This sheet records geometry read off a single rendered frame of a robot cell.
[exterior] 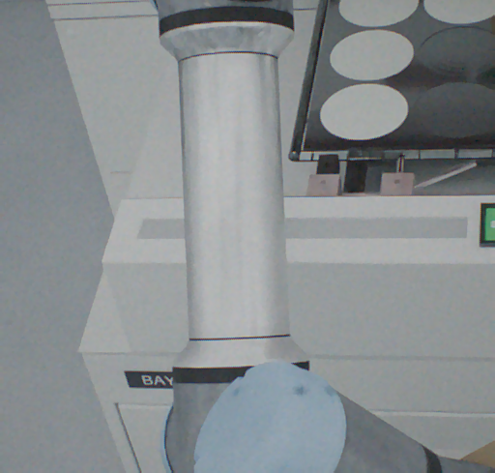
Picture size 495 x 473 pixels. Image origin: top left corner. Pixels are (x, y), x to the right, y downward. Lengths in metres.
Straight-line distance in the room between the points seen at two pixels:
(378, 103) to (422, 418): 0.37
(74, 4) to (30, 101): 1.31
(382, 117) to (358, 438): 0.63
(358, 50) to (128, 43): 0.44
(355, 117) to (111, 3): 0.51
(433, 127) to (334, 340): 0.29
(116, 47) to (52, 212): 0.99
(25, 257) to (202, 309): 1.73
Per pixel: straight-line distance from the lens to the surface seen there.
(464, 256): 1.24
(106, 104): 2.00
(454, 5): 1.66
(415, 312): 1.29
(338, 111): 1.51
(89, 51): 1.94
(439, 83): 1.53
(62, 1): 1.90
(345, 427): 0.93
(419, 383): 1.37
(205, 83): 1.07
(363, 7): 1.67
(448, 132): 1.47
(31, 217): 2.87
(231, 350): 1.05
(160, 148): 1.63
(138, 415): 1.48
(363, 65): 1.57
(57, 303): 2.66
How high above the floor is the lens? 1.84
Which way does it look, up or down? 43 degrees down
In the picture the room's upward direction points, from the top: 12 degrees counter-clockwise
